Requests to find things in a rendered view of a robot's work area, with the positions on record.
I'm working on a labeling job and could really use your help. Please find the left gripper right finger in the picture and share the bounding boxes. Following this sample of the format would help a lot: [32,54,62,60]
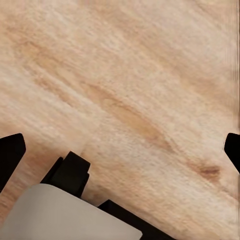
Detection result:
[224,133,240,173]

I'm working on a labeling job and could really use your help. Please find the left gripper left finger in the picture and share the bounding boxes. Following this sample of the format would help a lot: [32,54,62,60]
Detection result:
[0,133,26,193]

